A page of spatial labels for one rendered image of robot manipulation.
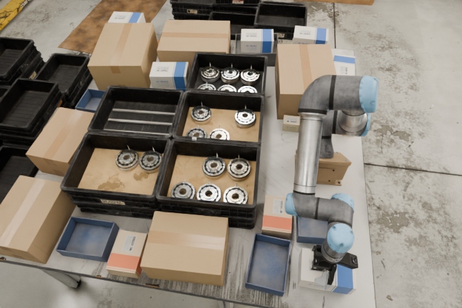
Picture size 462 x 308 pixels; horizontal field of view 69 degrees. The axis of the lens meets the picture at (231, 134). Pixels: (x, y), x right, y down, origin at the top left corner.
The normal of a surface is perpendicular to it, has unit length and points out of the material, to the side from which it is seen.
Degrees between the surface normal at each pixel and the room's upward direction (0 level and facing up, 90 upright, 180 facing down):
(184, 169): 0
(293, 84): 0
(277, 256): 0
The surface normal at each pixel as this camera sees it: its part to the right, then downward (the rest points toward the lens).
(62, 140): -0.03, -0.61
